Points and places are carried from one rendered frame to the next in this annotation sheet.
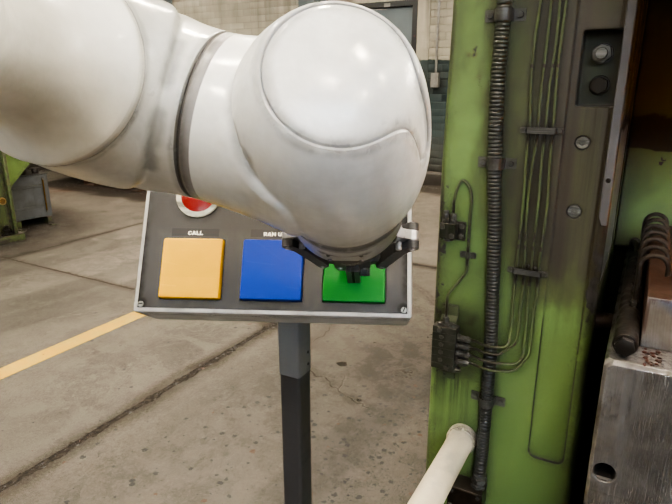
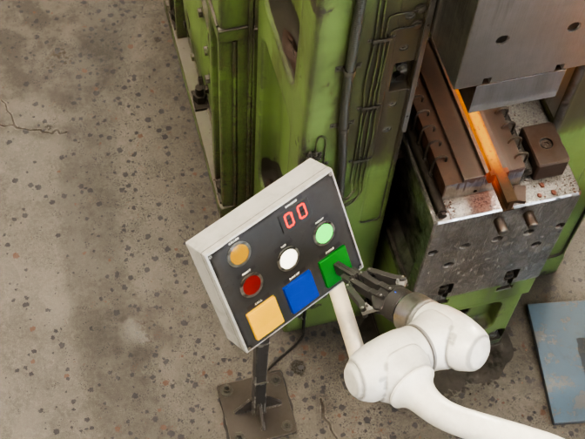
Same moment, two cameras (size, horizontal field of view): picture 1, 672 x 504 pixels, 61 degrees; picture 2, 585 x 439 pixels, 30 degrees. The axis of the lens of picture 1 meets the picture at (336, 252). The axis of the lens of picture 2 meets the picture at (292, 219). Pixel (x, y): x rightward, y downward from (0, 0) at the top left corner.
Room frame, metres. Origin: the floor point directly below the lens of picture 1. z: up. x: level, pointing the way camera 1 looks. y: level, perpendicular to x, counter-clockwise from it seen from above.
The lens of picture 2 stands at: (-0.03, 0.89, 3.14)
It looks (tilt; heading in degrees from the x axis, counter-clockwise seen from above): 60 degrees down; 312
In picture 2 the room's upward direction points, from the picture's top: 5 degrees clockwise
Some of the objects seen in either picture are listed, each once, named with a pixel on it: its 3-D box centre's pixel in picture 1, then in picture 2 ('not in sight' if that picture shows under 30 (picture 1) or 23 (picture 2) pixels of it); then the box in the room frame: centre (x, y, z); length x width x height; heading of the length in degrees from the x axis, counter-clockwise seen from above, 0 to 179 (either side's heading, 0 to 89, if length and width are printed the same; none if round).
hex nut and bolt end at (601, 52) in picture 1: (600, 69); (400, 71); (0.83, -0.36, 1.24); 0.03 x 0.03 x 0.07; 61
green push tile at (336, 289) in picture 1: (354, 272); (334, 266); (0.66, -0.02, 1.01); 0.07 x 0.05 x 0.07; 86
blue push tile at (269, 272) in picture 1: (272, 270); (299, 291); (0.66, 0.08, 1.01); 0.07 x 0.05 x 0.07; 86
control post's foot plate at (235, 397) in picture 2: not in sight; (256, 403); (0.79, 0.07, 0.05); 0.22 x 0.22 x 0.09; 61
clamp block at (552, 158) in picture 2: not in sight; (542, 150); (0.56, -0.65, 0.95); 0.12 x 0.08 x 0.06; 151
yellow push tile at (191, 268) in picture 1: (192, 268); (264, 317); (0.67, 0.18, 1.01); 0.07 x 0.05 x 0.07; 86
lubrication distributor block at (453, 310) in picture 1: (450, 346); not in sight; (0.88, -0.19, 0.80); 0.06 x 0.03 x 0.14; 61
